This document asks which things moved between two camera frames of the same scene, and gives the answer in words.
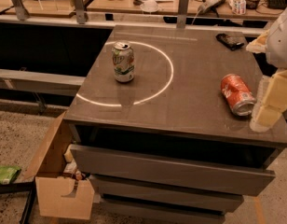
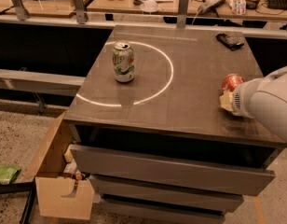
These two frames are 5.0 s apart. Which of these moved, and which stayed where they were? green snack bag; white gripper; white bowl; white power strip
Moved: white gripper
Stayed: white bowl; white power strip; green snack bag
